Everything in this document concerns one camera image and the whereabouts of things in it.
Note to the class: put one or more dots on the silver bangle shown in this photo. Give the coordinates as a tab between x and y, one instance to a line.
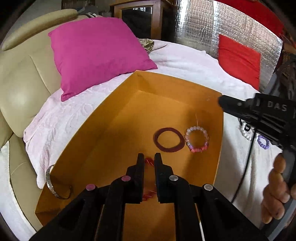
56	187

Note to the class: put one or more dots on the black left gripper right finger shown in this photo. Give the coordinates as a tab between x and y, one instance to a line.
170	187

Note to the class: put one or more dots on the red pillow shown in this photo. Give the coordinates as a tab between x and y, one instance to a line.
239	61

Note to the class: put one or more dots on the right hand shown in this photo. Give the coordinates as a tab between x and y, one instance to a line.
276	193

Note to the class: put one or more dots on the wooden cabinet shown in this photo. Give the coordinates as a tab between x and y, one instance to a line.
147	19

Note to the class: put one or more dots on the patterned cloth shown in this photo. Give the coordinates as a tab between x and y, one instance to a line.
150	45

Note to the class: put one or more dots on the beige leather headboard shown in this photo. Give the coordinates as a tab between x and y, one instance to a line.
28	78

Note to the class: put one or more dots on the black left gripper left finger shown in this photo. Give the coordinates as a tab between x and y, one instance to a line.
129	188

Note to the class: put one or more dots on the magenta pillow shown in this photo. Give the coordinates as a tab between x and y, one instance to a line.
95	50

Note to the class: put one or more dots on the orange cardboard box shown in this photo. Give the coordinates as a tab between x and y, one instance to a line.
148	113

